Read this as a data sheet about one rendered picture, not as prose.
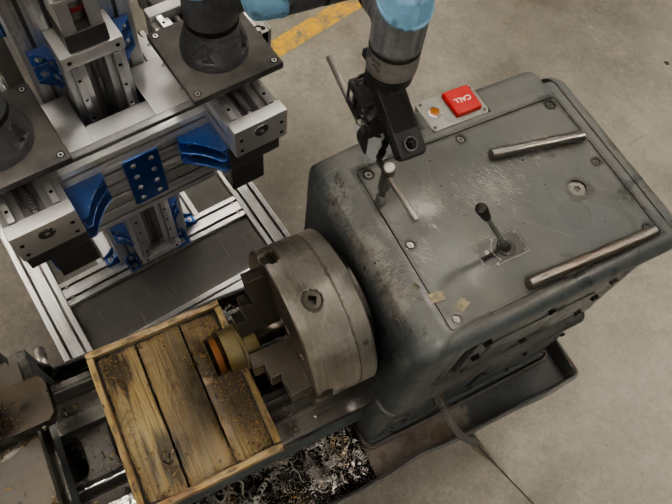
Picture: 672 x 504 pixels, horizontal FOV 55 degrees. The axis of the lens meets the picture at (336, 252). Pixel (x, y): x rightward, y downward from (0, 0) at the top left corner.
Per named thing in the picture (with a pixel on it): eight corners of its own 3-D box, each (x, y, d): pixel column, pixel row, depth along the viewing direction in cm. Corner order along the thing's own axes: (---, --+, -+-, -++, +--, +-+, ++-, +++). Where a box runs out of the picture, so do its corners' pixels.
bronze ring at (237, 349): (244, 309, 119) (198, 328, 117) (265, 352, 116) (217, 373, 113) (247, 326, 128) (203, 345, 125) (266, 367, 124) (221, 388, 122)
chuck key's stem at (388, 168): (387, 205, 117) (398, 169, 107) (377, 209, 116) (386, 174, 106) (382, 195, 118) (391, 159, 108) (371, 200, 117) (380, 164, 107)
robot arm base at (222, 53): (167, 38, 143) (160, 3, 134) (227, 14, 148) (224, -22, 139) (201, 83, 138) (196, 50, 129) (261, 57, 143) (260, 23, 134)
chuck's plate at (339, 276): (297, 255, 145) (315, 204, 115) (358, 384, 138) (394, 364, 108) (283, 261, 144) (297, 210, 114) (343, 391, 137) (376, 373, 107)
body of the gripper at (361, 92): (384, 90, 107) (396, 36, 96) (409, 129, 103) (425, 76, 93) (343, 104, 105) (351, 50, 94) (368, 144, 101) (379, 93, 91)
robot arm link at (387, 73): (432, 56, 89) (380, 73, 87) (425, 79, 93) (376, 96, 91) (405, 19, 92) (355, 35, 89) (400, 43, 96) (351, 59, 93)
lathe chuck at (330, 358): (282, 261, 144) (297, 210, 114) (343, 391, 137) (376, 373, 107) (245, 276, 141) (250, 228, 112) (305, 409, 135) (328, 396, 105)
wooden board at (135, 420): (218, 305, 147) (217, 298, 143) (284, 451, 134) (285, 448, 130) (88, 359, 139) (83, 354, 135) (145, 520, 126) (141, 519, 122)
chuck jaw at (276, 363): (302, 329, 120) (330, 384, 115) (302, 340, 125) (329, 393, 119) (247, 353, 117) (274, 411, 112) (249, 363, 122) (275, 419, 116)
